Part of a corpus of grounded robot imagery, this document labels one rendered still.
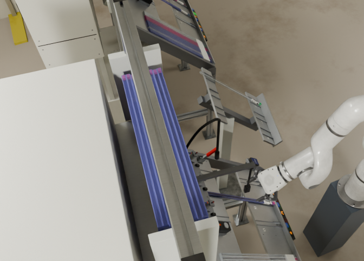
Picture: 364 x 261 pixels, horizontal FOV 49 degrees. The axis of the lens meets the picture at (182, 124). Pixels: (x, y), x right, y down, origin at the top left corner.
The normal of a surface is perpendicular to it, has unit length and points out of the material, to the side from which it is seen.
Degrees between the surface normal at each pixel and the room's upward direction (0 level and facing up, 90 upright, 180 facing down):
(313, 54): 0
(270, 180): 39
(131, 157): 0
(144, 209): 0
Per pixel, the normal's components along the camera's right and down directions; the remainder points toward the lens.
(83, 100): -0.04, -0.57
